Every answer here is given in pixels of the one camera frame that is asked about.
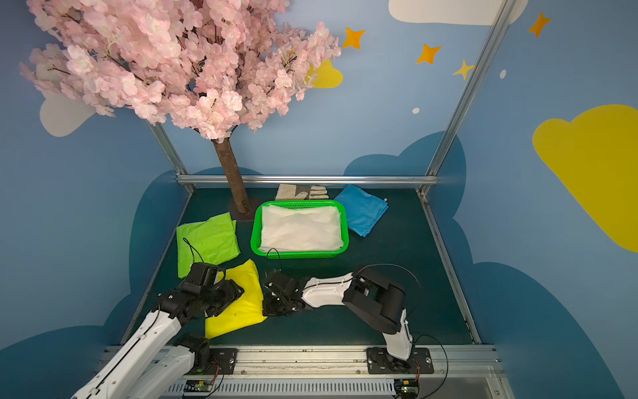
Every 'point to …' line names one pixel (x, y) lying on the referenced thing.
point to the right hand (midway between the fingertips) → (264, 310)
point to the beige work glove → (287, 192)
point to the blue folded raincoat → (363, 210)
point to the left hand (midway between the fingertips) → (240, 290)
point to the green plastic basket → (256, 232)
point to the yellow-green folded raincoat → (247, 310)
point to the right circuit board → (406, 388)
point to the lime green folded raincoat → (214, 240)
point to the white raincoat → (301, 228)
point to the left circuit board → (198, 386)
